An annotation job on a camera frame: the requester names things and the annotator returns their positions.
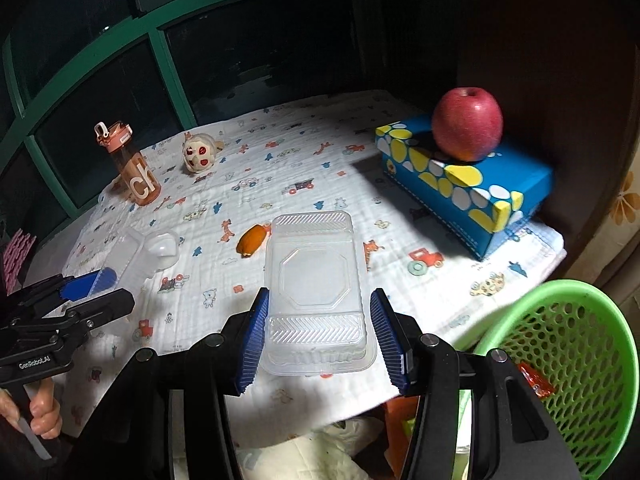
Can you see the white printed blanket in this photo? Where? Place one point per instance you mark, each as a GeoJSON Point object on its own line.
{"type": "Point", "coordinates": [300, 170]}

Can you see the white plush toy red spots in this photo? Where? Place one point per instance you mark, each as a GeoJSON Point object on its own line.
{"type": "Point", "coordinates": [200, 155]}

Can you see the pink patterned object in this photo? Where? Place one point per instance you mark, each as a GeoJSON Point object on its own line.
{"type": "Point", "coordinates": [17, 257]}

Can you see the orange bread roll toy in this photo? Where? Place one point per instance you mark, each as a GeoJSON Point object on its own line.
{"type": "Point", "coordinates": [252, 240]}

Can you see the white crumpled cloth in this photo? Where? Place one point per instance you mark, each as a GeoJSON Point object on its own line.
{"type": "Point", "coordinates": [300, 455]}

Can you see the dark wooden cabinet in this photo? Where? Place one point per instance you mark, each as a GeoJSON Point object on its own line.
{"type": "Point", "coordinates": [550, 60]}

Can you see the green window frame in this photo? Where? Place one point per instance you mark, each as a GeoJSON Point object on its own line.
{"type": "Point", "coordinates": [167, 60]}

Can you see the red snack wrapper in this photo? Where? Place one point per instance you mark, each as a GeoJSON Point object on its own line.
{"type": "Point", "coordinates": [535, 382]}

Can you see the green plastic basket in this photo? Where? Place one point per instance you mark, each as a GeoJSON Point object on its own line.
{"type": "Point", "coordinates": [575, 340]}

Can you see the red apple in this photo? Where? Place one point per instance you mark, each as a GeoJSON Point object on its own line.
{"type": "Point", "coordinates": [467, 120]}

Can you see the blue dotted tissue box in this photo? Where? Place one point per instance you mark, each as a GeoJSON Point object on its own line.
{"type": "Point", "coordinates": [450, 180]}

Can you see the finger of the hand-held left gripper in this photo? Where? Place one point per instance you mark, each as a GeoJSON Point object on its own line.
{"type": "Point", "coordinates": [107, 307]}
{"type": "Point", "coordinates": [90, 282]}

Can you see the clear plastic food container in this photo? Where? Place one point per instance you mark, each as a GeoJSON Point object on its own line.
{"type": "Point", "coordinates": [312, 270]}

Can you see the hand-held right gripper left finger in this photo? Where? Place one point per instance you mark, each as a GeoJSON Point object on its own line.
{"type": "Point", "coordinates": [255, 340]}

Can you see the small clear plastic cup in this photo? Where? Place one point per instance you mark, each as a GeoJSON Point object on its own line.
{"type": "Point", "coordinates": [160, 252]}

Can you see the person's left hand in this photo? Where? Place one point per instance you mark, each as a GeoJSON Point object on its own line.
{"type": "Point", "coordinates": [45, 415]}

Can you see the orange plastic water bottle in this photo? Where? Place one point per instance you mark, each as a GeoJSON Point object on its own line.
{"type": "Point", "coordinates": [135, 180]}

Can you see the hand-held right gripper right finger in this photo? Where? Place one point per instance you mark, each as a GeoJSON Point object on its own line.
{"type": "Point", "coordinates": [387, 340]}

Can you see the orange bag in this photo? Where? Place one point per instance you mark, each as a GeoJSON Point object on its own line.
{"type": "Point", "coordinates": [395, 425]}

